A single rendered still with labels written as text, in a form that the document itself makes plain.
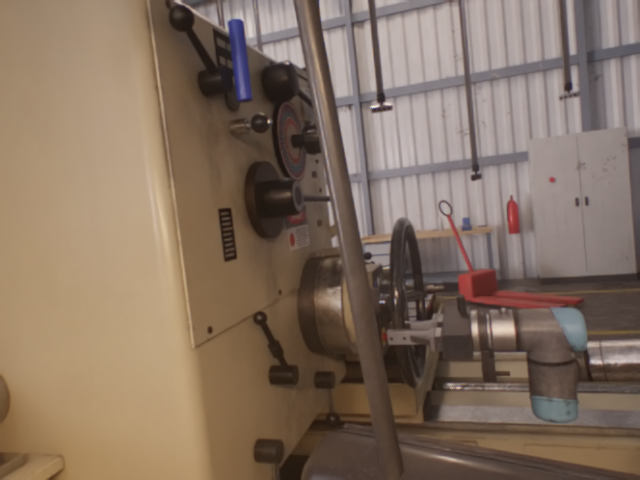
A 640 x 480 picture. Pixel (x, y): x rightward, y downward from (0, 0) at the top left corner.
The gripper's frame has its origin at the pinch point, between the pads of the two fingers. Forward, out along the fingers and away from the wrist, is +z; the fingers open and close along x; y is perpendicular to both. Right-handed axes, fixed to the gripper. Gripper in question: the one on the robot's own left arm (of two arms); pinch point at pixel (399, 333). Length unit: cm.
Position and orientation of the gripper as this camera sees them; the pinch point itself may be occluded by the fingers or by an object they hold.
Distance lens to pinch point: 99.4
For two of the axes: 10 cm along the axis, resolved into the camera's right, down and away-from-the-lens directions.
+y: -1.5, -9.7, -2.0
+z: -9.4, 0.8, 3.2
